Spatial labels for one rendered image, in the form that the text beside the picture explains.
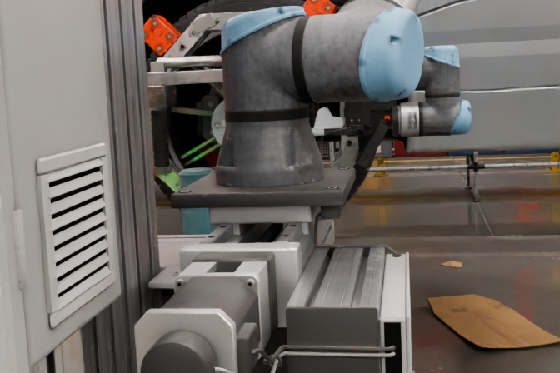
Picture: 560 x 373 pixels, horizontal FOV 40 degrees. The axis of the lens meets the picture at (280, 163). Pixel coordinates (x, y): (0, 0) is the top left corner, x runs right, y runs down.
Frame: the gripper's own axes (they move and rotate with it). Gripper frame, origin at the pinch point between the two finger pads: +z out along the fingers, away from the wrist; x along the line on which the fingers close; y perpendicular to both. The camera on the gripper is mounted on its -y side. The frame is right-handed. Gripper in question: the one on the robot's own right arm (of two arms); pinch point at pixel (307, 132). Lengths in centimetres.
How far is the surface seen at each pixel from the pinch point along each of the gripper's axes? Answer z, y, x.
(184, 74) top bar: 27.9, 14.2, -1.8
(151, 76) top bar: 35.7, 14.2, -1.9
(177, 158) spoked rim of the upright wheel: 38.2, -7.6, -29.9
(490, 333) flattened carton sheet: -53, -80, -103
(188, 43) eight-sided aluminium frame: 31.0, 22.2, -20.7
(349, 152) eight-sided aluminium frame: -8.3, -6.6, -20.0
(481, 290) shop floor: -57, -80, -159
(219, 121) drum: 21.2, 3.1, -6.3
